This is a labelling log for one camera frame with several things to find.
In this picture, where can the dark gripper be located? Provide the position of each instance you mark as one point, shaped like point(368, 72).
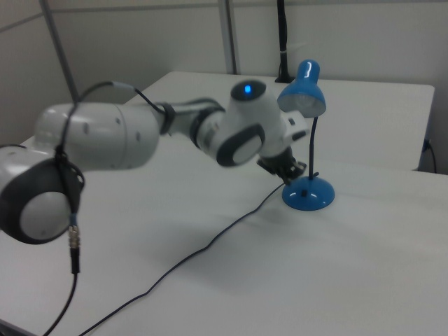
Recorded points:
point(278, 162)

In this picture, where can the blue gooseneck desk lamp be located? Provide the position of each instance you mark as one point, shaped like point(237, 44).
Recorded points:
point(308, 196)

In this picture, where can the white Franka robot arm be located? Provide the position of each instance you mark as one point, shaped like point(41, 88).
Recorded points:
point(105, 136)

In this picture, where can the black clamped pole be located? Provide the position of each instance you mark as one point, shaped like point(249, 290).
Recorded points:
point(283, 42)

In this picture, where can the grey partition post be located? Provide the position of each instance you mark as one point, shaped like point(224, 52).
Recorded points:
point(59, 52)
point(229, 35)

